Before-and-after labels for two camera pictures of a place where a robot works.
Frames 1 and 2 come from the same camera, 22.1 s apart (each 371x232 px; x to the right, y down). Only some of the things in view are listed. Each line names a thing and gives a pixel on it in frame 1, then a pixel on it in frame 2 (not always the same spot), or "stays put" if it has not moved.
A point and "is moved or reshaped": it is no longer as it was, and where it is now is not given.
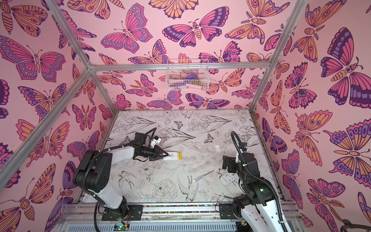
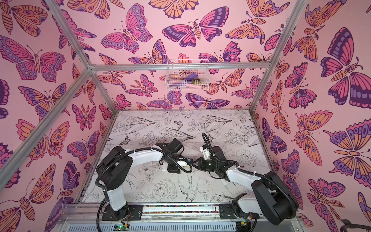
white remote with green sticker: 174,156 is moved or reshaped
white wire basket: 187,75 stays put
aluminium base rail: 91,210 stays put
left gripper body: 148,152 → 173,168
